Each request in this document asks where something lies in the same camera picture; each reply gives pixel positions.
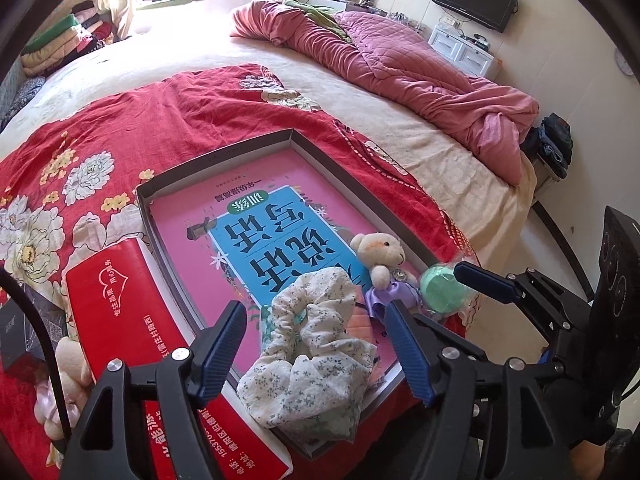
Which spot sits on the plush bear pink bow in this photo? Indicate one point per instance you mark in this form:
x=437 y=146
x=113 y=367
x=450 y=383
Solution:
x=76 y=381

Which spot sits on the white floral scrunchie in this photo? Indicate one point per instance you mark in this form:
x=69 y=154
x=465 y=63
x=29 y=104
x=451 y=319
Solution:
x=311 y=377

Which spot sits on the green sponge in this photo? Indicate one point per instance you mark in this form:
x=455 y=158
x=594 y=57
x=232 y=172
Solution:
x=442 y=293

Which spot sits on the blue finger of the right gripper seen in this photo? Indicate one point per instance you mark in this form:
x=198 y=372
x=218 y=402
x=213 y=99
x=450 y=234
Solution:
x=487 y=283

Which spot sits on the stack of folded blankets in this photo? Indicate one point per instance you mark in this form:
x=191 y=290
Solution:
x=80 y=32

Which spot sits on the dark clothes pile on chair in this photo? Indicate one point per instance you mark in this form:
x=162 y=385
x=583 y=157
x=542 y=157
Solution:
x=552 y=143

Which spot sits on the grey quilted headboard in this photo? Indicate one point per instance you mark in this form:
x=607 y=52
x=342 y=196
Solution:
x=17 y=91

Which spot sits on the red tissue pack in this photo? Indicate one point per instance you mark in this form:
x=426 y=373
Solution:
x=123 y=309

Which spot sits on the beige bed sheet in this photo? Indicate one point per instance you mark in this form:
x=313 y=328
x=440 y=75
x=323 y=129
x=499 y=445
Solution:
x=197 y=36

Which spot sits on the pink quilted comforter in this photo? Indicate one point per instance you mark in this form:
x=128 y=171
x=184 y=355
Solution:
x=391 y=60

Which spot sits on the white drawer cabinet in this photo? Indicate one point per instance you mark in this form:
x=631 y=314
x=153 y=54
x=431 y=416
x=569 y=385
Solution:
x=461 y=53

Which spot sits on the round wall clock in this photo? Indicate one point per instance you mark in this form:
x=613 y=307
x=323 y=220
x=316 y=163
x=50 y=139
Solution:
x=622 y=64

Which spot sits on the grey tray with pink book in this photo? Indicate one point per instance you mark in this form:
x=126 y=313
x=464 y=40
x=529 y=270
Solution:
x=244 y=221

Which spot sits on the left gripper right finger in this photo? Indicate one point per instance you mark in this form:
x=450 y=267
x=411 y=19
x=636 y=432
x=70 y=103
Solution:
x=440 y=370

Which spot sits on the dark blue square box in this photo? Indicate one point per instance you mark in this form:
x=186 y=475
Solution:
x=21 y=352

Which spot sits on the small bear purple ribbon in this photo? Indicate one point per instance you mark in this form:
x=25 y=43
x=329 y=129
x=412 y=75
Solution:
x=383 y=256

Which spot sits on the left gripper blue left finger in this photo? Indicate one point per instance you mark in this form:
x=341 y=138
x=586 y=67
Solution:
x=187 y=380

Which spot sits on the red floral blanket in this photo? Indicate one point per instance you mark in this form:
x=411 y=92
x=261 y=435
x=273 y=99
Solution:
x=70 y=190

